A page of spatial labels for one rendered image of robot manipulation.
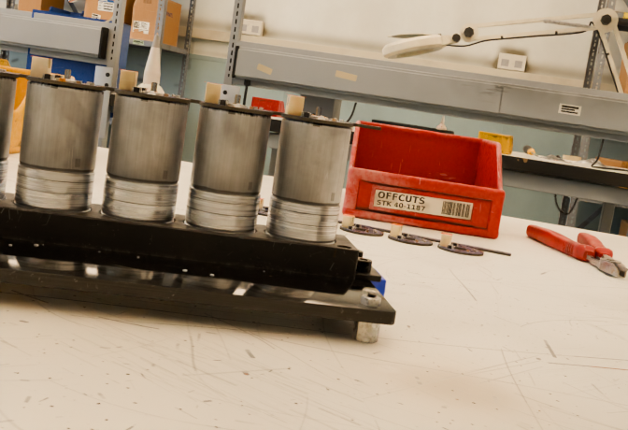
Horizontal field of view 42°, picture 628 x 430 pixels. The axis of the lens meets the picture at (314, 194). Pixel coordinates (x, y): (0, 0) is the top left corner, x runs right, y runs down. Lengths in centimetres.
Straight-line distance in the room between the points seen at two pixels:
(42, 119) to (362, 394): 14
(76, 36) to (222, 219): 259
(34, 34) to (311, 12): 221
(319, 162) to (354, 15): 447
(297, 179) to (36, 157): 8
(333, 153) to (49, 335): 11
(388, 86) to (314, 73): 23
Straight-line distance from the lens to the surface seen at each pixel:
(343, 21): 474
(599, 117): 252
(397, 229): 45
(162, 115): 27
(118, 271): 24
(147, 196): 27
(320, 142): 27
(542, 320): 32
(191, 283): 24
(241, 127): 27
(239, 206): 27
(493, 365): 25
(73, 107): 27
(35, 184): 28
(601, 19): 295
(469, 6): 468
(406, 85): 252
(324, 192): 27
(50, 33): 290
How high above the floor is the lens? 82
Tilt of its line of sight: 6 degrees down
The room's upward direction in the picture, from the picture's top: 9 degrees clockwise
